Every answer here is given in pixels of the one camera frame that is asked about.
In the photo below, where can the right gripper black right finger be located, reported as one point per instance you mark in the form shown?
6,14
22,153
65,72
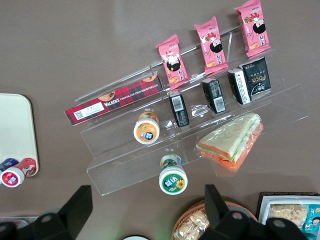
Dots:
220,217

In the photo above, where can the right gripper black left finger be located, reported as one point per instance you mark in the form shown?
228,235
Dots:
72,210

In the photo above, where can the plastic-wrapped triangle sandwich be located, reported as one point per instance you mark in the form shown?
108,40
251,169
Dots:
230,142

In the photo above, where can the white rectangular serving tray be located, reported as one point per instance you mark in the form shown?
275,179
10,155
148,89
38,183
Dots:
265,202

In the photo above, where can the cream plastic tray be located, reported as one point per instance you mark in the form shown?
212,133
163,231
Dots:
12,125

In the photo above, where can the clear bag of crisp snacks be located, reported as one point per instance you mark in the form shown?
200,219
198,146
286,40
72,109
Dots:
192,225

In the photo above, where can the brown round wicker basket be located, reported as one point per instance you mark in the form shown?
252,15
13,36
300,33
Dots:
192,208

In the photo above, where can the green gum jar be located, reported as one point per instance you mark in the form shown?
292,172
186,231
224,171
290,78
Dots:
173,181

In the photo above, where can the clear acrylic stepped stand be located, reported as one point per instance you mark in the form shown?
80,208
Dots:
125,172

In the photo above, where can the clear pack of rice crisps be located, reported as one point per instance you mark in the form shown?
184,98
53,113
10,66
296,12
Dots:
287,212

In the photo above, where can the red gum jar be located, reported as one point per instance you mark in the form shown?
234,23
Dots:
12,177

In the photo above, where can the blue gum jar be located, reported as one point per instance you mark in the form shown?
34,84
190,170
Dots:
7,163

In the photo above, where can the teal cartoon snack packet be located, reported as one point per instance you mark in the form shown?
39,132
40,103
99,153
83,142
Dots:
313,220

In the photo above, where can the orange gum jar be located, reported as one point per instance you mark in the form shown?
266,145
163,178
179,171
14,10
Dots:
146,131

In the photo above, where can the small black barcode box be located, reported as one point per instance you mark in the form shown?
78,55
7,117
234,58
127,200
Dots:
178,110
213,96

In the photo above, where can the red tartan shortbread box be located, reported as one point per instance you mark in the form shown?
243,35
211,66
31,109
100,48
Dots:
117,98

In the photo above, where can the small black white-sided box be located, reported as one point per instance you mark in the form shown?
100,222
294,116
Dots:
238,86

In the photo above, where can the black Face packet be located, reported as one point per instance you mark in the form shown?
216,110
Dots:
257,78

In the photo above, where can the pink cartoon snack packet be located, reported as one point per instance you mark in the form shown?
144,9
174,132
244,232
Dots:
172,65
255,30
212,47

